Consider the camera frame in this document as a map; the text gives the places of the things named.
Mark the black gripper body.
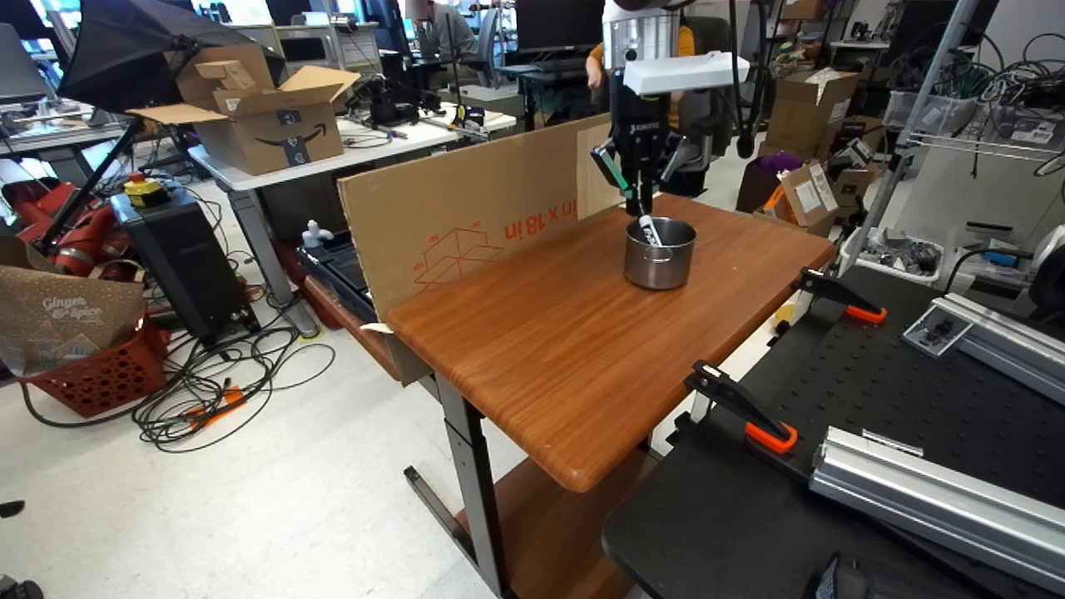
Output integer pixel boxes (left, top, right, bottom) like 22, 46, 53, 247
605, 83, 675, 178

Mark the black and white marker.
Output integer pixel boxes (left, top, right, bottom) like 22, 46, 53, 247
636, 210, 669, 252

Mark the grey metal desk leg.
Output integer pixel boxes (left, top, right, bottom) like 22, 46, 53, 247
398, 375, 515, 599

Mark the wooden lower desk shelf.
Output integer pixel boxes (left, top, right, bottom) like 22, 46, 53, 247
453, 454, 648, 599

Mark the black office chair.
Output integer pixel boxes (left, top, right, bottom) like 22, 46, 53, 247
659, 17, 751, 200

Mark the silver metal cup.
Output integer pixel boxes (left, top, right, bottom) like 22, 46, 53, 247
618, 215, 701, 296

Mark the black computer monitor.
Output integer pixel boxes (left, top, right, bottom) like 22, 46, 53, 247
512, 0, 610, 54

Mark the purple bag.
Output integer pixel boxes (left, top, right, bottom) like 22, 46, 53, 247
755, 148, 806, 184

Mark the brown cardboard sheet red print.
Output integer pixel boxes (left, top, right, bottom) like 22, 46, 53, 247
335, 110, 628, 328

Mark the small cardboard box white label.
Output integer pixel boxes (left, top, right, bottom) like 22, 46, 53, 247
762, 157, 847, 238

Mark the tall closed cardboard box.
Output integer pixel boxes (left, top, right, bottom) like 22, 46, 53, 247
762, 63, 867, 167

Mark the white grey-legged table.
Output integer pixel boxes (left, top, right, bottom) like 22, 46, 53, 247
184, 108, 477, 339

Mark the black perforated board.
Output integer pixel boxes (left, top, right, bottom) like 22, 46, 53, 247
600, 265, 1065, 599

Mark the small white bottle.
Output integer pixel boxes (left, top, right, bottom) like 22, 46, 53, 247
299, 216, 335, 252

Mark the small white label plate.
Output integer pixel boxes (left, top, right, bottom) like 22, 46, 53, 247
899, 302, 980, 362

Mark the open cardboard box smile logo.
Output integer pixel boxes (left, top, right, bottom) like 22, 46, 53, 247
122, 42, 367, 180

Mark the black computer tower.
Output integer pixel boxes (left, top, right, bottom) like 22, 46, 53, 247
107, 184, 256, 347

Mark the yellow red emergency stop button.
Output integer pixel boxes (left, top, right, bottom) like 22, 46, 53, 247
119, 175, 173, 215

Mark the black softbox light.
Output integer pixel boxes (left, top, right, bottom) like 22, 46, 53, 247
56, 0, 268, 116

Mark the red plastic basket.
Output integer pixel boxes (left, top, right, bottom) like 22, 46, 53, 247
22, 323, 173, 422

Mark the red equipment on floor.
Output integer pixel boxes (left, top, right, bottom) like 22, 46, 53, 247
5, 178, 134, 280

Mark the brown paper bag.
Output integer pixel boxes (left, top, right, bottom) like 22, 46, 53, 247
0, 260, 151, 383

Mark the black hanging robot cable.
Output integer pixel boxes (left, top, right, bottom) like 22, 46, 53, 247
725, 0, 779, 161

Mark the black clamp orange handle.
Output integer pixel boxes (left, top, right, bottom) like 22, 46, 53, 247
800, 268, 892, 330
681, 360, 801, 460

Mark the silver aluminium extrusion rail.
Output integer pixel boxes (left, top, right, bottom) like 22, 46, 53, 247
806, 422, 1065, 596
928, 291, 1065, 409

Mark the black floor cables bundle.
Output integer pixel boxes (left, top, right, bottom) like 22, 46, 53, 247
130, 318, 339, 456

